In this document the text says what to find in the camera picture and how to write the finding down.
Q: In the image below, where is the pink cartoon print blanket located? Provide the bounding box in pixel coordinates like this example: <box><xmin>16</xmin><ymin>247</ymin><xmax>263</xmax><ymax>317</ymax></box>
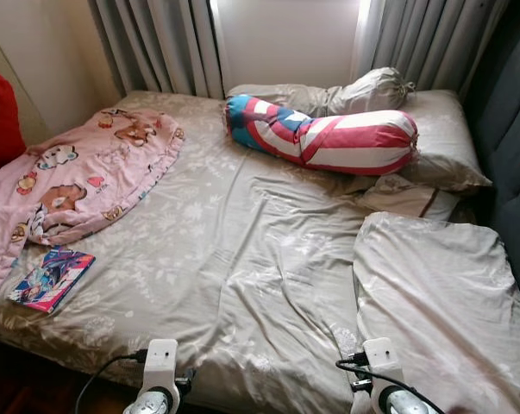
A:
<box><xmin>0</xmin><ymin>107</ymin><xmax>186</xmax><ymax>304</ymax></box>

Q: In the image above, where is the bed with grey floral sheet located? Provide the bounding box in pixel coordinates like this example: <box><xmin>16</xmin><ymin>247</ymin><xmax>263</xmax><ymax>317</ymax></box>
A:
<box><xmin>0</xmin><ymin>85</ymin><xmax>520</xmax><ymax>414</ymax></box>

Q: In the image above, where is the colourful comic book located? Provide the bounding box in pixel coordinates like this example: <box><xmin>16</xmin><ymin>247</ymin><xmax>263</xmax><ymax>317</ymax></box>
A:
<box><xmin>7</xmin><ymin>245</ymin><xmax>97</xmax><ymax>315</ymax></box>

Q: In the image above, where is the folded grey floral duvet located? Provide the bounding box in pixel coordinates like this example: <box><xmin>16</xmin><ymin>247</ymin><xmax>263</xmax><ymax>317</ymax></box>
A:
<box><xmin>352</xmin><ymin>210</ymin><xmax>520</xmax><ymax>414</ymax></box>

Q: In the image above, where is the star striped bolster pillow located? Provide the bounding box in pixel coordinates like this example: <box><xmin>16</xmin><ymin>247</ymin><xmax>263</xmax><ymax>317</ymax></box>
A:
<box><xmin>224</xmin><ymin>92</ymin><xmax>419</xmax><ymax>177</ymax></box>

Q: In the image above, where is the cream pillow with brown stripe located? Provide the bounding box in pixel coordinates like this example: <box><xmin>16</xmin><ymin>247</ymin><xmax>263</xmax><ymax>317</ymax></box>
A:
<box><xmin>358</xmin><ymin>174</ymin><xmax>464</xmax><ymax>222</ymax></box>

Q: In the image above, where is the dark grey upholstered headboard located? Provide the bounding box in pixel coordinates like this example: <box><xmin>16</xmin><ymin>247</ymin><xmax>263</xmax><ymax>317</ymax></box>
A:
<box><xmin>461</xmin><ymin>0</ymin><xmax>520</xmax><ymax>329</ymax></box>

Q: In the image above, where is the red fabric cushion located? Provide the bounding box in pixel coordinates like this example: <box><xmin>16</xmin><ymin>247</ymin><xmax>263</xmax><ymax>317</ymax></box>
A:
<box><xmin>0</xmin><ymin>72</ymin><xmax>27</xmax><ymax>174</ymax></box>

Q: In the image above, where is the grey pleated curtain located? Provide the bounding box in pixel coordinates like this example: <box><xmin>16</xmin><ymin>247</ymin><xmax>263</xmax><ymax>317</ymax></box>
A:
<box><xmin>354</xmin><ymin>0</ymin><xmax>511</xmax><ymax>97</ymax></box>
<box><xmin>86</xmin><ymin>0</ymin><xmax>227</xmax><ymax>101</ymax></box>

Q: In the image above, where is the knotted grey floral pillow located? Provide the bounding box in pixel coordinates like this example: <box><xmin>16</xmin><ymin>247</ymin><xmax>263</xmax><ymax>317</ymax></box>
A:
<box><xmin>227</xmin><ymin>66</ymin><xmax>415</xmax><ymax>118</ymax></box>

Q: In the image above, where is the flat grey floral pillow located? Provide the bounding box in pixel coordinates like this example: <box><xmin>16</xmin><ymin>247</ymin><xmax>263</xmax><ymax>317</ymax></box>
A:
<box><xmin>397</xmin><ymin>88</ymin><xmax>494</xmax><ymax>193</ymax></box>

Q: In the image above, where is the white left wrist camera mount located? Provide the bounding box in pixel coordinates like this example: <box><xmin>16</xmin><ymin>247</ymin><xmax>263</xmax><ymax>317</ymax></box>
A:
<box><xmin>142</xmin><ymin>338</ymin><xmax>181</xmax><ymax>394</ymax></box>

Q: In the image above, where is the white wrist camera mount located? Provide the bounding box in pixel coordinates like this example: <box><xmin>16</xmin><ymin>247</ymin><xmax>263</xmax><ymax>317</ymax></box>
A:
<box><xmin>142</xmin><ymin>338</ymin><xmax>181</xmax><ymax>394</ymax></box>
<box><xmin>362</xmin><ymin>337</ymin><xmax>405</xmax><ymax>394</ymax></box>

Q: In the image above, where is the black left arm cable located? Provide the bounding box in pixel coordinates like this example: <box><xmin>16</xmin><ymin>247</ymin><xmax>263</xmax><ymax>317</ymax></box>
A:
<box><xmin>73</xmin><ymin>348</ymin><xmax>151</xmax><ymax>414</ymax></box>

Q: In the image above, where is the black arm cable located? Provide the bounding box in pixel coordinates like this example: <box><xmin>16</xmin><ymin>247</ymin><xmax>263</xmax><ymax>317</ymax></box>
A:
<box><xmin>335</xmin><ymin>351</ymin><xmax>451</xmax><ymax>414</ymax></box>
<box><xmin>73</xmin><ymin>348</ymin><xmax>151</xmax><ymax>414</ymax></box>

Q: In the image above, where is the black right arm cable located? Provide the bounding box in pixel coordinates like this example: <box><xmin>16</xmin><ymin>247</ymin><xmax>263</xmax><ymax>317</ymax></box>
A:
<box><xmin>335</xmin><ymin>351</ymin><xmax>451</xmax><ymax>414</ymax></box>

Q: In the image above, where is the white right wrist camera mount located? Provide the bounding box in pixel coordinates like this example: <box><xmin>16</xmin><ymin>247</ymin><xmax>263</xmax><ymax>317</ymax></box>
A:
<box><xmin>362</xmin><ymin>337</ymin><xmax>405</xmax><ymax>394</ymax></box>

